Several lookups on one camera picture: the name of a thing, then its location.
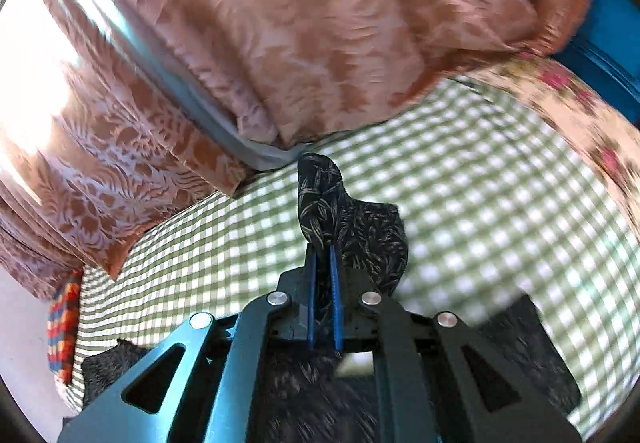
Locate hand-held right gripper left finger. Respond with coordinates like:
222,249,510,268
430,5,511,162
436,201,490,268
57,245,317,443

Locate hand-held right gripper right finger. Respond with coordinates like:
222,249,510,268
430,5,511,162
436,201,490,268
329,245,583,443

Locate black leaf-print pants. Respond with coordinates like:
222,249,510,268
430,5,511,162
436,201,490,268
82,152,583,443

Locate green checked bedsheet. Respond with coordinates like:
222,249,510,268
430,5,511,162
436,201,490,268
65,73,640,443

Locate colourful striped cloth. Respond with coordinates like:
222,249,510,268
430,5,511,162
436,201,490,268
46,268,84,385

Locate blue panel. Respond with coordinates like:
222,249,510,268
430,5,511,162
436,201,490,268
554,0,640,95

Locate grey window post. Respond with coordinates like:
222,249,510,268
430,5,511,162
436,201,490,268
0,0,307,172

